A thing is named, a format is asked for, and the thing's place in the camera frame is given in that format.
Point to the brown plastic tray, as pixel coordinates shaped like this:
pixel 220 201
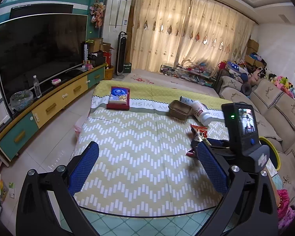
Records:
pixel 179 110

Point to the low glass shelf with clutter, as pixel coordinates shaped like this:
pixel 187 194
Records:
pixel 189 75

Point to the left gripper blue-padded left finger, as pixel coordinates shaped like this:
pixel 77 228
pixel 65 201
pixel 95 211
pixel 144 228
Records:
pixel 80 167

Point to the stacked cardboard boxes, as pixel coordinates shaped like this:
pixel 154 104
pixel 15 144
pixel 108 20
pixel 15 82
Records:
pixel 252 57

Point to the yellow green TV cabinet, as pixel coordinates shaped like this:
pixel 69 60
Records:
pixel 17 133

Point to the white supplement bottle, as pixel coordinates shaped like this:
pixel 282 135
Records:
pixel 201 113

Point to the pile of plush toys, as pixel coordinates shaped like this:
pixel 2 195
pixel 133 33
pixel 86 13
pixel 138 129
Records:
pixel 237 77

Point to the white standing air conditioner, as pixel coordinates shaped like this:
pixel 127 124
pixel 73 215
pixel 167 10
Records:
pixel 115 20

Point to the beige embroidered curtains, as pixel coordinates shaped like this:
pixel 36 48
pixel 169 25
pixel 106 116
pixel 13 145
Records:
pixel 186 33

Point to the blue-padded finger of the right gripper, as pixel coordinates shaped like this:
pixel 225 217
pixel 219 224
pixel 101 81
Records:
pixel 215 142

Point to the black tower fan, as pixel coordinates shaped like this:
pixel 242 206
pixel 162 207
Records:
pixel 120 56

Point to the yellow rimmed trash bin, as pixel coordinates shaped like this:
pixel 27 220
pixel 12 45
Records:
pixel 274 156

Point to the large black television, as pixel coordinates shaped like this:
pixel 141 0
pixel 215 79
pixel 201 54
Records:
pixel 42 46

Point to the patterned green tablecloth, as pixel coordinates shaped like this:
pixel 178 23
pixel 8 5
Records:
pixel 143 183

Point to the beige sofa with covers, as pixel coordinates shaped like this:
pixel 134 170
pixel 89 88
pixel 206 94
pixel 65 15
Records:
pixel 275 113

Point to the pink sleeve forearm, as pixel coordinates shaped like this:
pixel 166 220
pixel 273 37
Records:
pixel 286 213

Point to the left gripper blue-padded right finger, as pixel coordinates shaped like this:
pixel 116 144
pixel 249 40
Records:
pixel 215 171

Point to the glass ashtray bowl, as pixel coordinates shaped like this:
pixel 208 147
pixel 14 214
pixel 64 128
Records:
pixel 21 100

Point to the red tissue box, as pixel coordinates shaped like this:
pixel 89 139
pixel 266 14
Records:
pixel 119 98

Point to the floral floor rug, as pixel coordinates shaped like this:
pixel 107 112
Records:
pixel 146 77

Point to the clear water bottle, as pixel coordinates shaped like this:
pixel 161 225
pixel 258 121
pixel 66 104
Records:
pixel 37 87

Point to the red snack wrapper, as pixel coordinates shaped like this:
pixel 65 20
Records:
pixel 199 134

